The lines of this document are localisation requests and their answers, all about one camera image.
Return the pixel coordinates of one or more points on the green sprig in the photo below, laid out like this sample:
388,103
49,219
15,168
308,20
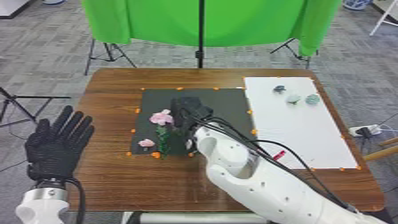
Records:
162,140

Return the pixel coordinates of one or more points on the large pink flower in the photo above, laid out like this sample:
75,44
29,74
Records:
161,118

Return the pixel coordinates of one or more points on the teal flower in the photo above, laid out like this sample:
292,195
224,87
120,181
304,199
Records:
312,99

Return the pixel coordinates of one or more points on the dark blue flower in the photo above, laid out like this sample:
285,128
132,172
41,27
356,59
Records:
280,89

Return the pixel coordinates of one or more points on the white power strip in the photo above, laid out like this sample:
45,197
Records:
363,130

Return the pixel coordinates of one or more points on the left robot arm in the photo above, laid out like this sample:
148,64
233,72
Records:
41,203

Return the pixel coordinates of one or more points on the small pink flower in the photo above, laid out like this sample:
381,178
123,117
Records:
146,143

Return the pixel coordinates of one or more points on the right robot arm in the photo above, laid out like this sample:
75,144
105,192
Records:
267,186

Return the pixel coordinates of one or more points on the pale blue flower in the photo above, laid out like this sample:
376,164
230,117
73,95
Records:
294,98

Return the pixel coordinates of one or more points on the black stand pole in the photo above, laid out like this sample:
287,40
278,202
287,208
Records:
201,33

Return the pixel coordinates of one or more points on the white sheet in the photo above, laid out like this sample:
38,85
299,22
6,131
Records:
296,130

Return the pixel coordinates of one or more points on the black tripod stand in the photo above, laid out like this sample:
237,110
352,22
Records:
109,53
15,103
294,50

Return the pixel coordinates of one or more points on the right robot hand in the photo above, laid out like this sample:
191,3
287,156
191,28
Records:
191,111

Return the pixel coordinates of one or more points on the dark mat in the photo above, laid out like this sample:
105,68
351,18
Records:
228,101

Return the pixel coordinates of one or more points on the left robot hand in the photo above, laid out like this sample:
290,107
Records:
56,146

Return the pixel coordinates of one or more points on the pale grey bar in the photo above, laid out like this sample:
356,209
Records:
196,219

